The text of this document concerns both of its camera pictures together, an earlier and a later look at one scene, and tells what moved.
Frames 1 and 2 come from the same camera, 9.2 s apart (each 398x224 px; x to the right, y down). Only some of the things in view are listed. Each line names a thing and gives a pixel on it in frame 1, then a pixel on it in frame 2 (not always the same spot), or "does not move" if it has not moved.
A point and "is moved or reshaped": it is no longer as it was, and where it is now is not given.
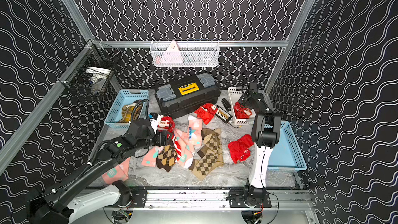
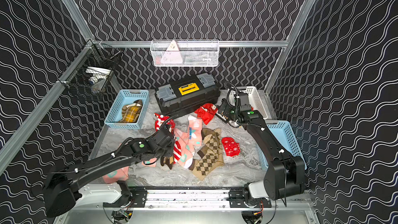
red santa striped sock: [166, 123] is moved or reshaped
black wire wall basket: [91, 74] does not move
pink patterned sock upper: [195, 125] does not move
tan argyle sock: [210, 156] does not move
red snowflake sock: [239, 149] is moved or reshaped
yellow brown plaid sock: [130, 112] does not move
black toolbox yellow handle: [179, 98] does not move
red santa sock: [206, 112] does not move
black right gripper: [241, 99] -> [226, 112]
